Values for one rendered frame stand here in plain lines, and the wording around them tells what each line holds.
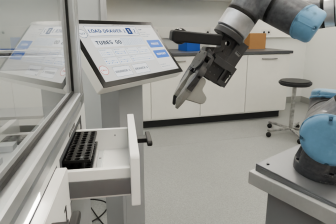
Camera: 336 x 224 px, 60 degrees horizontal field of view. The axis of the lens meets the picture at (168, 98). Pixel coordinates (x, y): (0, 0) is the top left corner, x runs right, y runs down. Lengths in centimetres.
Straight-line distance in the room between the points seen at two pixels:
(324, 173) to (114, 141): 56
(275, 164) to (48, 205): 65
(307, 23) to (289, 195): 43
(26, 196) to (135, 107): 100
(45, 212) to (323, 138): 53
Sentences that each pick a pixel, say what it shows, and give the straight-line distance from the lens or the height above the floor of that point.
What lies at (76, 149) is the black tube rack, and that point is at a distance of 69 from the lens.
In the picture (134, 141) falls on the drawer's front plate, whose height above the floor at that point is 93.
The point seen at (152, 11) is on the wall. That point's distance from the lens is 406.
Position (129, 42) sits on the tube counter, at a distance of 130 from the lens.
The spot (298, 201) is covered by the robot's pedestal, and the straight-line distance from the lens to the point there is 84.
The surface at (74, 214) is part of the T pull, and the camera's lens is 45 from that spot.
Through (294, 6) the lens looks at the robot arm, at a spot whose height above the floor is 121.
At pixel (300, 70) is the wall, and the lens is 519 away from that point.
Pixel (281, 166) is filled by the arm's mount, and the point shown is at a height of 78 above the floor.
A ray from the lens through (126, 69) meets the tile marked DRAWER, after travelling 117.
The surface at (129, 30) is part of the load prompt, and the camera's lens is 137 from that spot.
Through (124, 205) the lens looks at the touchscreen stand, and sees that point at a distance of 148.
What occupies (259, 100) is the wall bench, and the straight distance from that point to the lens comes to 398.
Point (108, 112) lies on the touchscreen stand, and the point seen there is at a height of 80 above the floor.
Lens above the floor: 116
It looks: 13 degrees down
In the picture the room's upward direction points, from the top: straight up
